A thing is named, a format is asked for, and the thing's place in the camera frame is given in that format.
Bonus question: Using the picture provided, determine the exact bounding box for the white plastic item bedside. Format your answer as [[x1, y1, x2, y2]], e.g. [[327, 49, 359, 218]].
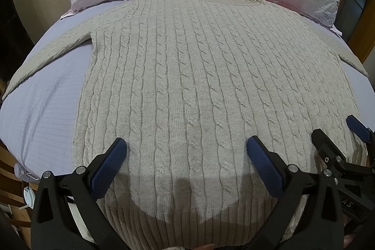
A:
[[14, 163, 40, 210]]

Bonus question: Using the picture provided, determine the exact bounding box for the wooden glass-panel door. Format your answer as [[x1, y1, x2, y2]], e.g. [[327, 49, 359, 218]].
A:
[[335, 0, 374, 63]]

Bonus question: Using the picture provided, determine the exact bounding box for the beige cable-knit sweater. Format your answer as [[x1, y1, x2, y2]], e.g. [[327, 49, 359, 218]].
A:
[[4, 0, 366, 249]]

